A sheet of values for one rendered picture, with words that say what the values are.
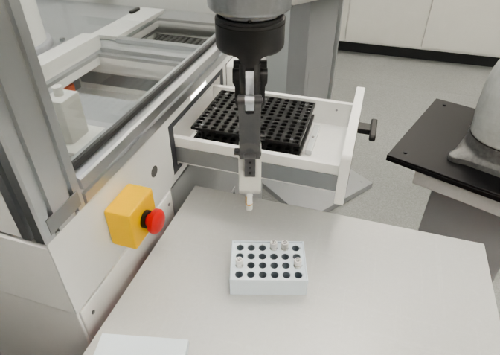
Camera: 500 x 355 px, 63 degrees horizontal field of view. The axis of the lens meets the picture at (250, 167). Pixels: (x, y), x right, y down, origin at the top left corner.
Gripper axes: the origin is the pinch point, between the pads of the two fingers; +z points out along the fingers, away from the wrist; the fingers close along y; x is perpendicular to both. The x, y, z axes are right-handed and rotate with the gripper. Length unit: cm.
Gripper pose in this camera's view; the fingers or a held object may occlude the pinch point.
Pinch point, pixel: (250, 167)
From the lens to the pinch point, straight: 54.6
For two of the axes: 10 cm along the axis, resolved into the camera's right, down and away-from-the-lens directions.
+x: -10.0, -0.1, 0.1
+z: 0.0, 8.1, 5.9
